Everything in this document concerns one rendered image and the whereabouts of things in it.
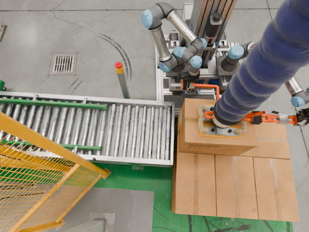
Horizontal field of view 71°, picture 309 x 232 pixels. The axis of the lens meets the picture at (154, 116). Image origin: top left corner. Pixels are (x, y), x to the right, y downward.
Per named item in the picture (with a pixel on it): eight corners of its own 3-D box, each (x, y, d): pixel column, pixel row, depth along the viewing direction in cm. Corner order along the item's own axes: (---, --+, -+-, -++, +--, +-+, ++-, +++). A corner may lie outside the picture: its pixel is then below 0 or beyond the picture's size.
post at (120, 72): (126, 108, 304) (115, 69, 211) (127, 104, 307) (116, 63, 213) (131, 109, 304) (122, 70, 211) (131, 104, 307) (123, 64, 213)
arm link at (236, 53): (223, 56, 201) (227, 46, 188) (235, 51, 203) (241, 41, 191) (229, 66, 197) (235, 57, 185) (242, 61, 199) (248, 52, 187)
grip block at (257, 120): (249, 124, 174) (252, 121, 169) (248, 113, 178) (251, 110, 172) (260, 124, 174) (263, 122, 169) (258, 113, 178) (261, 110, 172)
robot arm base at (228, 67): (219, 58, 212) (222, 52, 203) (235, 58, 212) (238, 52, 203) (221, 72, 207) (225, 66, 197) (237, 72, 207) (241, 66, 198)
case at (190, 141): (178, 152, 216) (184, 142, 178) (179, 114, 230) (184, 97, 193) (239, 155, 216) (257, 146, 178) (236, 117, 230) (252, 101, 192)
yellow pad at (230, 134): (199, 136, 181) (201, 134, 176) (199, 124, 184) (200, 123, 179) (240, 138, 180) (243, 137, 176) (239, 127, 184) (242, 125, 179)
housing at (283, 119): (277, 124, 175) (280, 122, 171) (275, 116, 177) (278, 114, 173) (285, 124, 175) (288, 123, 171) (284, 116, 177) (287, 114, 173)
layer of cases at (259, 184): (171, 211, 246) (174, 213, 209) (174, 127, 281) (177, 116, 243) (277, 218, 245) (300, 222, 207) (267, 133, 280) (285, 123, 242)
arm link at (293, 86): (264, 42, 149) (304, 105, 139) (277, 37, 151) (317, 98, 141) (256, 51, 160) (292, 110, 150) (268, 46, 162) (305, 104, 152)
